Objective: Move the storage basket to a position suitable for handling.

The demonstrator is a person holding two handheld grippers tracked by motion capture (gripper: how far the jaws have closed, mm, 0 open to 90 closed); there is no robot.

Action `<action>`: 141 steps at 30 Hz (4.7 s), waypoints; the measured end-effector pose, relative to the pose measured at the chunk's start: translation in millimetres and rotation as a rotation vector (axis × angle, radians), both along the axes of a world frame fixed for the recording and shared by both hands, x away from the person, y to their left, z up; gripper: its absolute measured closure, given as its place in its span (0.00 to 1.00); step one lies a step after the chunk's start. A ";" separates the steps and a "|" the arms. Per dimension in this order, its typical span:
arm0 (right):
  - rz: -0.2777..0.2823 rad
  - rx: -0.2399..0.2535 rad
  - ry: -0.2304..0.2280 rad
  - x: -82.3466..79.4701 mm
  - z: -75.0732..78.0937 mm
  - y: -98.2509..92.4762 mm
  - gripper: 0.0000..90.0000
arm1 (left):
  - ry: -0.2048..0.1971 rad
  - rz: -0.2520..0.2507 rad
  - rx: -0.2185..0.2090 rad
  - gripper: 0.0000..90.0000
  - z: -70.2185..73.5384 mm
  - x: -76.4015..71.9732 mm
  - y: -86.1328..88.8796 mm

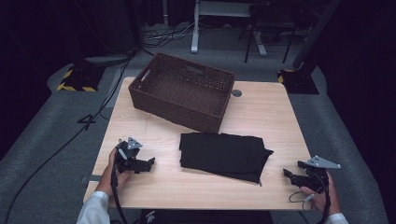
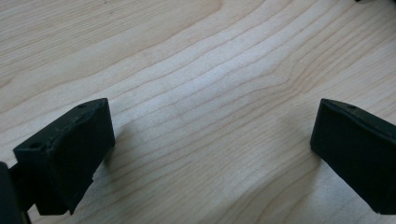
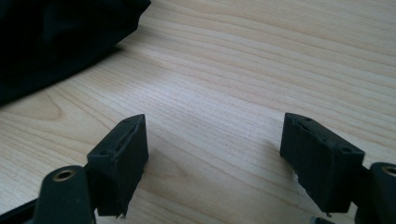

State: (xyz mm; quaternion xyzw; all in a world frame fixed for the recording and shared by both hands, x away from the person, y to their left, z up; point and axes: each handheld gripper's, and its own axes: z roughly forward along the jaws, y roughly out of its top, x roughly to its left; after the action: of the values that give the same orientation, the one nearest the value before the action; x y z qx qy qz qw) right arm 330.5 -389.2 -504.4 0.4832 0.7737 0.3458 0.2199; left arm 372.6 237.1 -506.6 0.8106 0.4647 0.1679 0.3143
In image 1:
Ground black chair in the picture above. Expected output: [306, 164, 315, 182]
[237, 2, 297, 64]

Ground black yellow-striped stand base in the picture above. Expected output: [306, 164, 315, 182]
[277, 68, 320, 95]
[56, 63, 107, 93]

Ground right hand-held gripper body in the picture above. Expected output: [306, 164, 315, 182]
[297, 155, 342, 194]

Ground long black floor cable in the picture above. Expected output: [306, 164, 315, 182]
[2, 49, 138, 224]

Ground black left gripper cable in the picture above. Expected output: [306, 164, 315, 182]
[110, 148, 129, 224]

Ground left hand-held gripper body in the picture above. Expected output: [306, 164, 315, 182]
[113, 136, 148, 175]

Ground black cloth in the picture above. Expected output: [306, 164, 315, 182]
[178, 132, 275, 185]

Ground person's black clothing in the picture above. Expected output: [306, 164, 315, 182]
[139, 209, 275, 224]

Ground person's left hand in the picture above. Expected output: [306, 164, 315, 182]
[95, 147, 133, 198]

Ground person's right hand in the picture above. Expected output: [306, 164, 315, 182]
[300, 172, 340, 217]

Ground bundle of floor cables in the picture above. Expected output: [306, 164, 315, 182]
[142, 20, 201, 49]

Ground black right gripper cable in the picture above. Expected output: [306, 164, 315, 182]
[311, 169, 332, 224]

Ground dark slanted stand pole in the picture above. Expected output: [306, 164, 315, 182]
[291, 0, 343, 71]

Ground brown wicker basket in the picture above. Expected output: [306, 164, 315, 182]
[128, 52, 236, 134]

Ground white desk frame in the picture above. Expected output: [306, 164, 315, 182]
[190, 0, 268, 58]

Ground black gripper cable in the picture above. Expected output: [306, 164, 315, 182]
[311, 169, 332, 224]
[110, 148, 129, 224]

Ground thin cable with white plug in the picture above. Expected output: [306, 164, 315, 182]
[289, 190, 317, 211]

